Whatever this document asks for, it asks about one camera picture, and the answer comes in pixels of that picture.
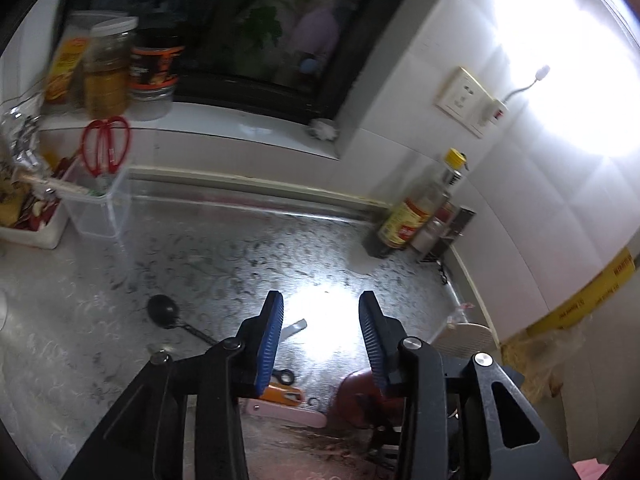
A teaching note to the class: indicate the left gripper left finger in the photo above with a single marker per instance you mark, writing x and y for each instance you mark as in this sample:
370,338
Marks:
142,434

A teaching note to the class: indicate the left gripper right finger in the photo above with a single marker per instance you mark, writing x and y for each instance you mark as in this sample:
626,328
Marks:
463,418

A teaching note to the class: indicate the white dimpled rice paddle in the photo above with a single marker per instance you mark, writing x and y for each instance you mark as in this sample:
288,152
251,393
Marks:
464,340

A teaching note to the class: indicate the red metal utensil canister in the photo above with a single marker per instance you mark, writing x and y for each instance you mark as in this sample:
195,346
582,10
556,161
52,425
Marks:
359,403

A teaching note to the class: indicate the small black measuring spoon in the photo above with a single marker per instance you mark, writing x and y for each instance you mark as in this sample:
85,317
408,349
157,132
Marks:
164,312

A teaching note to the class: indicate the orange handled peeler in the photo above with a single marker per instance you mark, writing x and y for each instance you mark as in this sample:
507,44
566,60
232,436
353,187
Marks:
281,390

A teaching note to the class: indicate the pink handled knife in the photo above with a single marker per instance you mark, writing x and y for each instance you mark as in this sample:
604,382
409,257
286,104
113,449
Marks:
296,415

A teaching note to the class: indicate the bag of dried noodles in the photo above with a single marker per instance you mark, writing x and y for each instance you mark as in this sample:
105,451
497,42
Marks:
541,359

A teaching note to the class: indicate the pink sleeve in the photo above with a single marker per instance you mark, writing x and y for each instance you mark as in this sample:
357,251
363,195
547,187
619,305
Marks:
590,469

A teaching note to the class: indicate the yellow cling film roll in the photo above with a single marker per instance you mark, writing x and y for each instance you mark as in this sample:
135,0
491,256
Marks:
592,296

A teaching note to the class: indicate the vinegar bottle yellow cap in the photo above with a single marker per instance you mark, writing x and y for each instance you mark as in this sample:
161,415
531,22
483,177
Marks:
426,195

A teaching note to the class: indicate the clear plastic container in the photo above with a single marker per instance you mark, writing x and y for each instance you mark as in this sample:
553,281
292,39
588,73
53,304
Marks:
104,215

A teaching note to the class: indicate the white tray with packets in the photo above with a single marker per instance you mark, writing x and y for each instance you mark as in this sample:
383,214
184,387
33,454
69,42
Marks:
25,219

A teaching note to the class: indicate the crumpled tissue on sill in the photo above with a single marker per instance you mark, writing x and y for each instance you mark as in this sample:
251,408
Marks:
323,130

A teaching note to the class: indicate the jar with yellow contents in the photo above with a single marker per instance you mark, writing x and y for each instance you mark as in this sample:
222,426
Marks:
106,67

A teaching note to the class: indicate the jar with black label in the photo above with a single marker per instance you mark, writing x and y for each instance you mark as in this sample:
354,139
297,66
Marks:
154,72

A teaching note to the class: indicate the yellow snack packet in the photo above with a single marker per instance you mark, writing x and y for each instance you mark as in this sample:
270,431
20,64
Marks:
67,57

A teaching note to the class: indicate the smartphone leaning on wall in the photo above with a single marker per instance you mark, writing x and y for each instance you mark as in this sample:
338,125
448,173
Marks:
453,230

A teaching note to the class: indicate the red handled scissors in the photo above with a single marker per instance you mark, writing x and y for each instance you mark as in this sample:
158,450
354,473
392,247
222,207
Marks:
104,145

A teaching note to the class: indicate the white wall socket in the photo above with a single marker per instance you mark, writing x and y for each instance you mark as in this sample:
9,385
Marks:
463,97

